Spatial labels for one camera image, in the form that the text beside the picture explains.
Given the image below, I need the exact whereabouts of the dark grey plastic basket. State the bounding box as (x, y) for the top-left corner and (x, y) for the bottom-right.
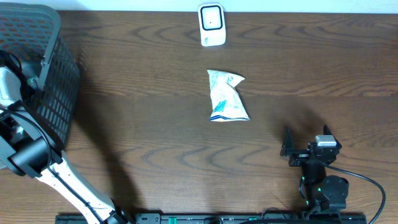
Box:
(0, 2), (81, 170)

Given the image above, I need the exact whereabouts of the white barcode scanner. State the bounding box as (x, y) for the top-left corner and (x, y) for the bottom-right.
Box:
(198, 3), (226, 47)

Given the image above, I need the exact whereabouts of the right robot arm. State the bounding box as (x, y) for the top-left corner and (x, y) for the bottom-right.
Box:
(280, 126), (349, 220)

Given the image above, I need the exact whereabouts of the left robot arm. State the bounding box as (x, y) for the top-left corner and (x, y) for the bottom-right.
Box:
(1, 50), (135, 223)

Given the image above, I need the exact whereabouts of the white yellow chip bag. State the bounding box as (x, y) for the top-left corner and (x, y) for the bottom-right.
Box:
(207, 70), (250, 122)

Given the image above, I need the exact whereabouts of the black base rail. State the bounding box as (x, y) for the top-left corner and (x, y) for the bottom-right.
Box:
(55, 213), (368, 224)

